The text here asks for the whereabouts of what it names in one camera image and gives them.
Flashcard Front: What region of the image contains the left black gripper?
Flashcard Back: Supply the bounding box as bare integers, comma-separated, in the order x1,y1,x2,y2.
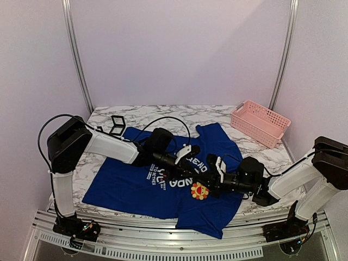
152,150,197,181

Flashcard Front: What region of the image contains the orange yellow flower brooch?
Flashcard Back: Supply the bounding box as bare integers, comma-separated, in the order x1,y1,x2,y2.
191,182,210,201

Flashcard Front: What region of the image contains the blue printed t-shirt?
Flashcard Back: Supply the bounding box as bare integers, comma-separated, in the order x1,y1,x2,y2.
82,123,243,239

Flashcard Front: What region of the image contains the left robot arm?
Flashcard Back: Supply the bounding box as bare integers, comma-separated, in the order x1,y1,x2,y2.
47,116,201,236

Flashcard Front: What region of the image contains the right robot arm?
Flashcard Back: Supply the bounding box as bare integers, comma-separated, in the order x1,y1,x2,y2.
206,136,347,237

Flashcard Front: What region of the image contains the black brooch display box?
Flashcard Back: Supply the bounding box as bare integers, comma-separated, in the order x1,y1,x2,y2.
109,115,126,136

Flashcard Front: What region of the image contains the pink plastic basket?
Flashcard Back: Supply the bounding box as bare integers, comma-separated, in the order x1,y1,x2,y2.
231,100,291,148

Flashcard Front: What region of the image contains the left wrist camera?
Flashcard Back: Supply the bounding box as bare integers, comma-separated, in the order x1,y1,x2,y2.
175,145,201,165

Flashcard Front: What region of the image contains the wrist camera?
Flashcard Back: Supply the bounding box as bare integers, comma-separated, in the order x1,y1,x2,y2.
207,154,226,184
175,145,201,165

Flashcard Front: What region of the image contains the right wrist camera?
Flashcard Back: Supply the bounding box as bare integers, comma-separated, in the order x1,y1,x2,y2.
207,154,226,184

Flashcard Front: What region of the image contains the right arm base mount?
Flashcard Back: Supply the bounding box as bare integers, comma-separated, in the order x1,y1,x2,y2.
262,218,309,243

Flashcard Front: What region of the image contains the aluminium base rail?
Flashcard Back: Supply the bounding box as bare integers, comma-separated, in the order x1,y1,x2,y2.
23,209,340,260

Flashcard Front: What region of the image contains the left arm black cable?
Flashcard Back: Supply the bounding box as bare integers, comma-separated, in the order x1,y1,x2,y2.
37,114,192,175

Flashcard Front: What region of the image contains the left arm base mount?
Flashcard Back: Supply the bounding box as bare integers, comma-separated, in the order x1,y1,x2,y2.
53,216,101,242

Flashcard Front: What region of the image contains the right aluminium frame post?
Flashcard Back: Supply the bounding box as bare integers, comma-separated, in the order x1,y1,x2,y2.
268,0,299,110

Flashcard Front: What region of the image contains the aluminium frame post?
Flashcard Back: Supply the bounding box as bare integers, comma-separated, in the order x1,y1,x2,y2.
268,0,299,110
61,0,94,115

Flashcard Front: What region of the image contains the left aluminium frame post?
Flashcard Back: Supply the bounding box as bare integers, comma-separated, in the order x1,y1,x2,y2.
61,0,94,115

